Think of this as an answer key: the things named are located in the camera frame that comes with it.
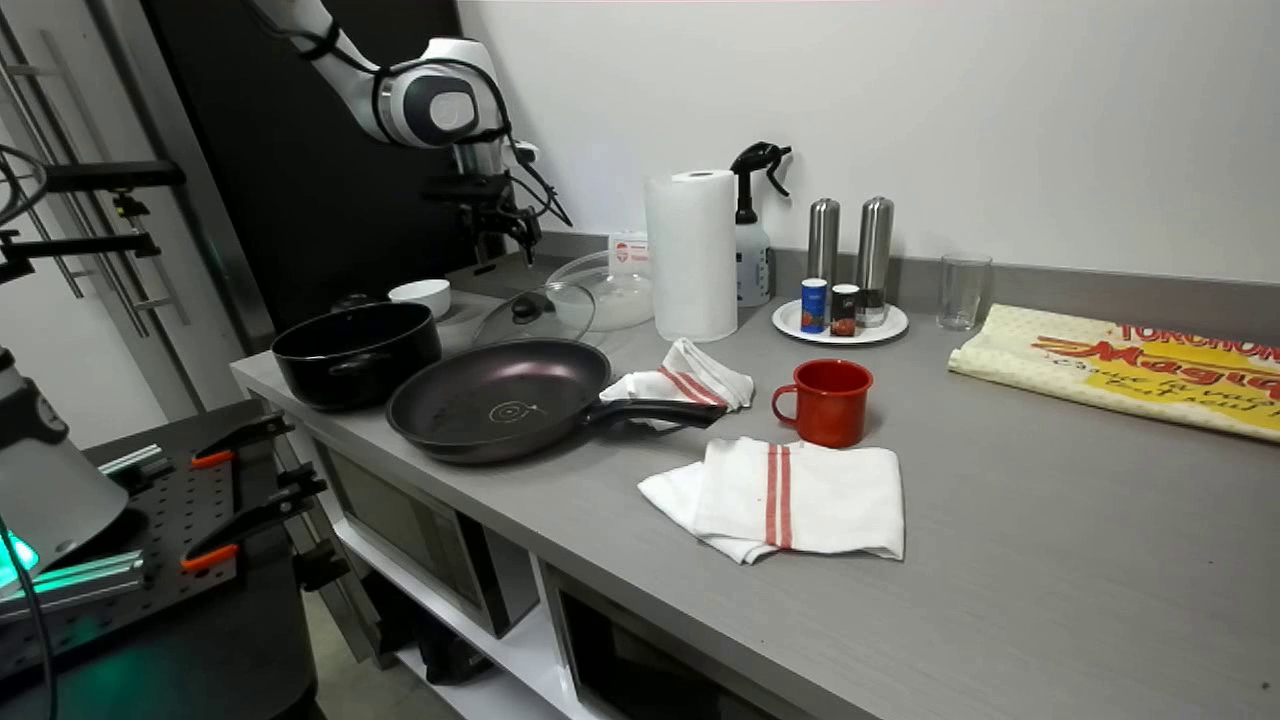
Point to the folded white red-striped towel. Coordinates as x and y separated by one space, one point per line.
748 497

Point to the small white bowl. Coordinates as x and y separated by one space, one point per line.
426 295

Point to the white paper towel roll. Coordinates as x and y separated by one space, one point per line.
695 254

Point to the microwave under counter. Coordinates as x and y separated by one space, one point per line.
479 570

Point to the black perforated mounting table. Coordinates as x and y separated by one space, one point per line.
178 645

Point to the dark frying pan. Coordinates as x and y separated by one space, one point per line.
506 403

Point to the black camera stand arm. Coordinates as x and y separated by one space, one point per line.
74 186

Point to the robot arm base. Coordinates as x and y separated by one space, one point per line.
51 494

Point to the blue spice jar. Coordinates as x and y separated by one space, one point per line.
814 307

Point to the dark spice jar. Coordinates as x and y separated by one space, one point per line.
846 311

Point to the crumpled white red-striped towel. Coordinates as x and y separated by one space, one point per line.
688 378

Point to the right steel grinder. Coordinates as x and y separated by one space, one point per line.
875 256

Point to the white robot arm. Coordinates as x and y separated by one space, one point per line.
437 103

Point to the black cooking pot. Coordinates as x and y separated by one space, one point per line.
355 357

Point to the white round plate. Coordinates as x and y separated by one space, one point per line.
784 322

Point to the red enamel mug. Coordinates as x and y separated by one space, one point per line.
827 403

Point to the left steel grinder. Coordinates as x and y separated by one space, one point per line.
823 236

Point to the lower orange-tipped black clamp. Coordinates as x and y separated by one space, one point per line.
224 538

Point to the clear drinking glass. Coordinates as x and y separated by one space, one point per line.
964 285

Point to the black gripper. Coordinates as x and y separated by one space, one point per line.
493 218

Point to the black-top spray bottle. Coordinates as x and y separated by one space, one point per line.
754 270

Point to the upper orange-tipped black clamp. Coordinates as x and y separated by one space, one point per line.
236 438

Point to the steel grinder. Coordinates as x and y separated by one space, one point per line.
875 256
823 236

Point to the orange-tipped black clamp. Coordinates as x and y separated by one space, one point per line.
224 538
236 438

